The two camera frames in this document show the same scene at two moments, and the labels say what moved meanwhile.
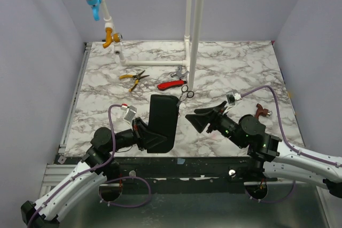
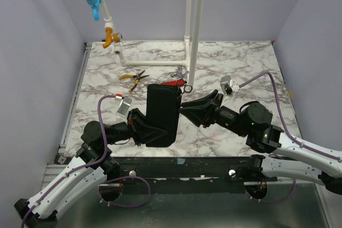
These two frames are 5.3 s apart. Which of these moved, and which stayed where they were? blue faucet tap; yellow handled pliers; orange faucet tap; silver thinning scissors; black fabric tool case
Moved: black fabric tool case; silver thinning scissors
Stayed: blue faucet tap; yellow handled pliers; orange faucet tap
